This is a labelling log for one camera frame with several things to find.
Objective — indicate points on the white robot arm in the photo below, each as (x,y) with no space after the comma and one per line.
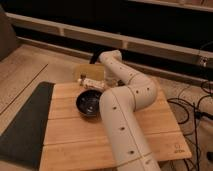
(117,106)

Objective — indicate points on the black bowl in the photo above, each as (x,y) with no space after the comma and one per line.
(87,103)

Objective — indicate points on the grey couch corner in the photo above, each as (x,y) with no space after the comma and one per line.
(8,39)

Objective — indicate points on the white tube bottle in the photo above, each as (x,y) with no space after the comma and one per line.
(91,84)

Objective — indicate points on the dark floor mat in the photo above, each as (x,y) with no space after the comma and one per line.
(22,141)

